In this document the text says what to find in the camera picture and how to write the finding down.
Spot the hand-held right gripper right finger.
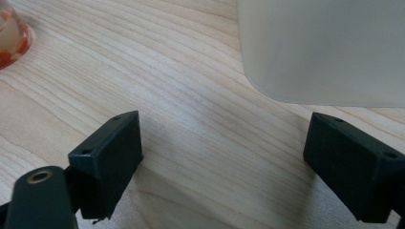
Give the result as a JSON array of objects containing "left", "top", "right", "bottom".
[{"left": 302, "top": 112, "right": 405, "bottom": 224}]

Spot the clear cup with red print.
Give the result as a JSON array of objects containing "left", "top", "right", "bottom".
[{"left": 0, "top": 2, "right": 35, "bottom": 71}]

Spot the white plastic container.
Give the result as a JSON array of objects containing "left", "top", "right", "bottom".
[{"left": 236, "top": 0, "right": 405, "bottom": 108}]

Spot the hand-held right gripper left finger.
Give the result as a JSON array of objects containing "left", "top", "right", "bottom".
[{"left": 67, "top": 110, "right": 144, "bottom": 221}]

